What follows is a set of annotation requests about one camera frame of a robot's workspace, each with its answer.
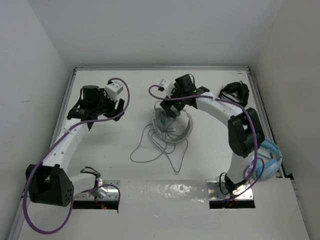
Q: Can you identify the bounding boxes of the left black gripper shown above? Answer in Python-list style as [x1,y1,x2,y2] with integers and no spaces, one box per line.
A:
[93,88,124,121]

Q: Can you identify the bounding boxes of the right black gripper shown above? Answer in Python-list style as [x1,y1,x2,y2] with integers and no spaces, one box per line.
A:
[161,83,187,118]

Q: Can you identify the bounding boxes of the grey headphones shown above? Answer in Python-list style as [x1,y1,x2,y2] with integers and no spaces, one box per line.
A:
[152,106,194,144]

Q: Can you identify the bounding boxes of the grey headphone cable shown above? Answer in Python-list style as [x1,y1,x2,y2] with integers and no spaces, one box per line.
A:
[129,122,189,175]

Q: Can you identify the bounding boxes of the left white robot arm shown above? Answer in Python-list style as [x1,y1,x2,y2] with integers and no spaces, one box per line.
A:
[25,81,125,207]

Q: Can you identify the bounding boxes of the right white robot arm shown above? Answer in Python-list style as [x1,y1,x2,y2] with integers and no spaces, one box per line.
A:
[153,74,265,195]

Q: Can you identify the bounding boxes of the black headphones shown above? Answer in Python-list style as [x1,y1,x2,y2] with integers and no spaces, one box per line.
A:
[218,81,250,107]

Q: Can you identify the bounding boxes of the blue headphones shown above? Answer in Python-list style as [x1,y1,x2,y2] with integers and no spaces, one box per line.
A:
[252,139,283,181]

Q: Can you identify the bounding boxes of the white front board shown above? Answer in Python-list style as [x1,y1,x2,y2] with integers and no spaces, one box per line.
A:
[19,178,309,240]

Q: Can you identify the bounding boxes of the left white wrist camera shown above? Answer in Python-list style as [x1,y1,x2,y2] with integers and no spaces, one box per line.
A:
[104,82,124,100]

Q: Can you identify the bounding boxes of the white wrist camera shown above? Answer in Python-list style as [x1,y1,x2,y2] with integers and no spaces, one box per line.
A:
[159,79,175,98]
[104,82,124,100]

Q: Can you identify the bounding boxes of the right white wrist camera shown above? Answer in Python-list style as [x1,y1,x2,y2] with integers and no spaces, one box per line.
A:
[159,79,175,98]

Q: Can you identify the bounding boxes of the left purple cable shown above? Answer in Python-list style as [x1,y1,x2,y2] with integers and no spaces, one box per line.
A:
[22,77,131,235]

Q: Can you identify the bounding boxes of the purple cable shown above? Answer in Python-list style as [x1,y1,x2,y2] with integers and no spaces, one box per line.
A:
[22,77,131,235]
[148,84,266,201]

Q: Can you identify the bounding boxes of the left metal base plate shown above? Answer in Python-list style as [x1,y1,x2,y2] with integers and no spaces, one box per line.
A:
[74,180,121,201]

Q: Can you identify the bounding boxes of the metal base plate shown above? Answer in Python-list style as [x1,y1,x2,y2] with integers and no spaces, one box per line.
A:
[206,179,255,201]
[74,180,121,201]

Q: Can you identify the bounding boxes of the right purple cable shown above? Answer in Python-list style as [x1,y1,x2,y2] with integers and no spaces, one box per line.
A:
[148,84,266,201]

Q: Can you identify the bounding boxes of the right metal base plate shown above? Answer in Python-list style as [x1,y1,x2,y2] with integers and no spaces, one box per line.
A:
[206,179,255,201]

